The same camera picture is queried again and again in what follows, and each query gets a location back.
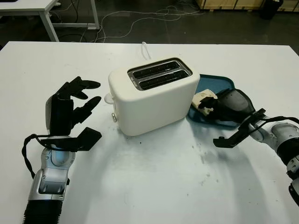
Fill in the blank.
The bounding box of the slice of white bread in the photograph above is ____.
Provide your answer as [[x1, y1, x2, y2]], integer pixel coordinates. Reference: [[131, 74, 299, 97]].
[[192, 89, 218, 116]]

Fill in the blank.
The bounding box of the white office desk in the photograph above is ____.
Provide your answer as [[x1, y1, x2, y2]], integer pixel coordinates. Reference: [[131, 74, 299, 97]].
[[0, 0, 100, 42]]

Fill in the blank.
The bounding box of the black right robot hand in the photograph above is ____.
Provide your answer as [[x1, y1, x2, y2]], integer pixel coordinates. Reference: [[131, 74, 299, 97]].
[[197, 88, 255, 126]]

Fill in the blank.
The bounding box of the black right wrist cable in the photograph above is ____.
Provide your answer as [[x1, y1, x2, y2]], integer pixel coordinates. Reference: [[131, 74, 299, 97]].
[[254, 115, 299, 136]]

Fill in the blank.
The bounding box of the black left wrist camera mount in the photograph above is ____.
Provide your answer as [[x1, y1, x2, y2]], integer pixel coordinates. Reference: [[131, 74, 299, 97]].
[[38, 127, 102, 153]]

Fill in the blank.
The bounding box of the white toaster power cord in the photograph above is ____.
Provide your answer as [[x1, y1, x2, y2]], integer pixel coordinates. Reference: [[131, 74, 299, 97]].
[[141, 41, 152, 60]]

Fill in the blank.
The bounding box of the blue plastic tray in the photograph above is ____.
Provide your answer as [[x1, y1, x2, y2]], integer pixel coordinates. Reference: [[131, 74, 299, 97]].
[[186, 74, 243, 130]]

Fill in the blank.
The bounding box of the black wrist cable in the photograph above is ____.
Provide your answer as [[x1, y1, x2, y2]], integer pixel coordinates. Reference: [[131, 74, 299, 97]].
[[21, 134, 45, 179], [254, 115, 299, 136]]

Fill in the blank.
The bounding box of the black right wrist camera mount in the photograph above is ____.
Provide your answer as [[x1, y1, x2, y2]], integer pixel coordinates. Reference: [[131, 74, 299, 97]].
[[213, 108, 267, 149]]

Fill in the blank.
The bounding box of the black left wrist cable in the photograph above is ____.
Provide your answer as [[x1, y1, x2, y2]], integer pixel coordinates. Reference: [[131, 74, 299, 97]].
[[21, 134, 45, 179]]

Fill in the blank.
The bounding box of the white cabinet handle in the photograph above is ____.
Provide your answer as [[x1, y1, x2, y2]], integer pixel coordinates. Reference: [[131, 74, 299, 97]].
[[104, 92, 115, 105]]

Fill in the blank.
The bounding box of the cream white two-slot toaster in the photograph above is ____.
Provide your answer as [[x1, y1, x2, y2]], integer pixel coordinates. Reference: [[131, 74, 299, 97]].
[[108, 57, 200, 136]]

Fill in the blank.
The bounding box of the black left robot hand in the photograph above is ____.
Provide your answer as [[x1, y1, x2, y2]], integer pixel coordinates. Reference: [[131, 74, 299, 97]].
[[45, 76, 102, 136]]

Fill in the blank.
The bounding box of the white cable on floor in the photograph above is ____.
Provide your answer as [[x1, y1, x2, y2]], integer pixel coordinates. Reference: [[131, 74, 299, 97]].
[[93, 6, 204, 44]]

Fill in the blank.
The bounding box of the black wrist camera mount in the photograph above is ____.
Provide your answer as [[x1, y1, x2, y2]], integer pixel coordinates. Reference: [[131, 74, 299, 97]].
[[213, 108, 267, 149], [38, 127, 102, 153]]

